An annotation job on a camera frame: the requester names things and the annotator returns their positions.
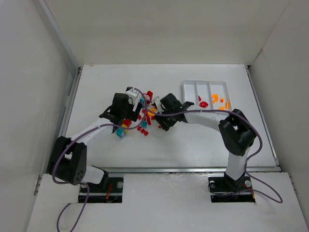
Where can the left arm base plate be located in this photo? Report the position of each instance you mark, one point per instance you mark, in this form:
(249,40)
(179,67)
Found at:
(110,192)

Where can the red stepped lego block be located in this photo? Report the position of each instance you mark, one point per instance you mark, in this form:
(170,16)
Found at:
(127,123)

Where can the teal yellow lego stack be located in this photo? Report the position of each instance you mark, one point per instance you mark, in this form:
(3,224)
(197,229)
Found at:
(122,131)

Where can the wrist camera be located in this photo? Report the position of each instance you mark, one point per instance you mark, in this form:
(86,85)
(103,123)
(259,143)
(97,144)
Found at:
(133,95)
(157,104)

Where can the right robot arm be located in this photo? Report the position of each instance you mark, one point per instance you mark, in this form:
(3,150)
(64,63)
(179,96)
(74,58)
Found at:
(236,133)

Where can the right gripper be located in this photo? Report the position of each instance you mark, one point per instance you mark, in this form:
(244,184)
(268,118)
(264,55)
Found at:
(161,116)

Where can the yellow arch lego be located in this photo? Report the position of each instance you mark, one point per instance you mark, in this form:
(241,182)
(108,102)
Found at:
(151,113)

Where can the small teal lego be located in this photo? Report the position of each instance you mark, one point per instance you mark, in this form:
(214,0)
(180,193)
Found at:
(144,124)

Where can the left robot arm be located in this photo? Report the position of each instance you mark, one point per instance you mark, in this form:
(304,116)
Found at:
(68,161)

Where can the red arch lego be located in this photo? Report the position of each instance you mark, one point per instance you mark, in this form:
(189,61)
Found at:
(203,104)

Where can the red lego brick pair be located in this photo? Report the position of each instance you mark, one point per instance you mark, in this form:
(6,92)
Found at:
(144,132)

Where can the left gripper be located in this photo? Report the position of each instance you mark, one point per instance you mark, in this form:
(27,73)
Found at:
(136,111)

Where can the red flower lego block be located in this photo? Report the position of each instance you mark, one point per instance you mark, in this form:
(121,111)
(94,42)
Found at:
(149,95)

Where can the aluminium rail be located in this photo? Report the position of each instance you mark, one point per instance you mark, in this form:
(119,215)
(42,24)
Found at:
(132,170)

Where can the orange lego in tray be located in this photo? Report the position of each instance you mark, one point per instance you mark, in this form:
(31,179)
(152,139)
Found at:
(215,98)

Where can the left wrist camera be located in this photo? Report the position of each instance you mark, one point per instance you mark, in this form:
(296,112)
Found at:
(133,95)

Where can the white divided tray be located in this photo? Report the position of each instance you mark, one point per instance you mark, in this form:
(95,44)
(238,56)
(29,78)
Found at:
(205,89)

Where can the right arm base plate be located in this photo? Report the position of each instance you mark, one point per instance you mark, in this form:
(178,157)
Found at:
(229,191)

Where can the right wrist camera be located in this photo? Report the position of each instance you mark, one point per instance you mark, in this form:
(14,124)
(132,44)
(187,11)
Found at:
(157,104)

